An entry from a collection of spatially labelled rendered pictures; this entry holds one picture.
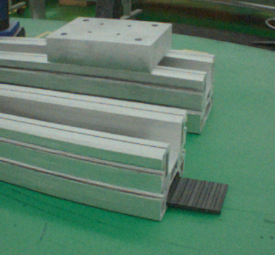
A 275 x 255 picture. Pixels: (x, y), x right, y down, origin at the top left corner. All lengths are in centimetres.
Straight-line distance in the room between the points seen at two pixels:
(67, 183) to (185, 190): 13
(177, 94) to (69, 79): 16
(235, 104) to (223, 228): 29
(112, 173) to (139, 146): 4
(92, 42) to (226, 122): 23
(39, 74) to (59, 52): 6
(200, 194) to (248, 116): 22
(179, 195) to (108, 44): 23
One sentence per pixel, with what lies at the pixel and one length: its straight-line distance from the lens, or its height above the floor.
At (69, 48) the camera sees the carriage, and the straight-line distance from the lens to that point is 62.
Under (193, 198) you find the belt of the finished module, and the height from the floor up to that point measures 79.
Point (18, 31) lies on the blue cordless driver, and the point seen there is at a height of 83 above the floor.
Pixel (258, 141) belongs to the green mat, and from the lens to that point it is 61.
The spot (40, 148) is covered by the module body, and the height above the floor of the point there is 84.
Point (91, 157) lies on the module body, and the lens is 45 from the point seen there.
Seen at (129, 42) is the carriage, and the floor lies 90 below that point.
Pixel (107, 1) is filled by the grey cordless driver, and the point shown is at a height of 91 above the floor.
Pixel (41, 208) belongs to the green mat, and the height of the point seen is 78.
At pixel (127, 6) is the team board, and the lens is 368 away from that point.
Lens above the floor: 109
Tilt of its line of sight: 28 degrees down
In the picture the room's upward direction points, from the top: 1 degrees counter-clockwise
